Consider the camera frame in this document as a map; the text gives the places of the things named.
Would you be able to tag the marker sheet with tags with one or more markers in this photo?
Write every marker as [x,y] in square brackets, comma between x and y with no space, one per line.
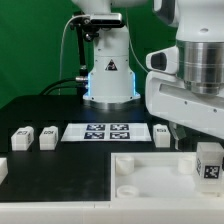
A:
[75,132]

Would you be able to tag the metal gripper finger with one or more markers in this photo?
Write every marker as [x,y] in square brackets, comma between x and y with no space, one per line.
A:
[178,133]

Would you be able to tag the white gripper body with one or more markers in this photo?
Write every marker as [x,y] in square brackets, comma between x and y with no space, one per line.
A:
[166,97]

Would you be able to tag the black camera on mount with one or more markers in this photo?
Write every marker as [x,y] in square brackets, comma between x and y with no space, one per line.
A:
[90,24]

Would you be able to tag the white obstacle fence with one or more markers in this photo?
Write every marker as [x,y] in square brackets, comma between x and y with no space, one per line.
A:
[117,211]

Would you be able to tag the white square tabletop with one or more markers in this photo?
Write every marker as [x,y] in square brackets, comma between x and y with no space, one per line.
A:
[160,175]

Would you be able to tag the black mount pole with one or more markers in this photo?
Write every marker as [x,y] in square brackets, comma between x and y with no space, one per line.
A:
[83,72]

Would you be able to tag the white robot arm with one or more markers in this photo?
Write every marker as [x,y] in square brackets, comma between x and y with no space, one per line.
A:
[184,83]

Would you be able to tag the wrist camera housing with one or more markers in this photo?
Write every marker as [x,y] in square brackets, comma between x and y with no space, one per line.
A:
[165,61]

